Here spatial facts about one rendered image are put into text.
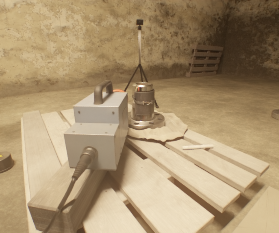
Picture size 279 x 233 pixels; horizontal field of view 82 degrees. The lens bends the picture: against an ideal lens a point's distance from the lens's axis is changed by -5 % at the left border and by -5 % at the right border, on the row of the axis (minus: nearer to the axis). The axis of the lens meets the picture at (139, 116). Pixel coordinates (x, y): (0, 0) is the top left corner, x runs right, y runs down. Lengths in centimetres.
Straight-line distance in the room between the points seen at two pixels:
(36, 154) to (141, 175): 43
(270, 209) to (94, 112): 72
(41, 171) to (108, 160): 28
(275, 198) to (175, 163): 43
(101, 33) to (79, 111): 286
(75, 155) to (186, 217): 34
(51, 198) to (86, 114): 24
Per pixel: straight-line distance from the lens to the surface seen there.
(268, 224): 78
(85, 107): 53
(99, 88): 53
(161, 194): 56
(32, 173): 70
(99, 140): 46
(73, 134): 48
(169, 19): 429
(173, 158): 72
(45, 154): 78
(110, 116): 51
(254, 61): 573
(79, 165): 43
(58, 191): 48
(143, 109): 91
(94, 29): 330
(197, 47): 459
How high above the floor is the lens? 54
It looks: 20 degrees down
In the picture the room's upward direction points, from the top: straight up
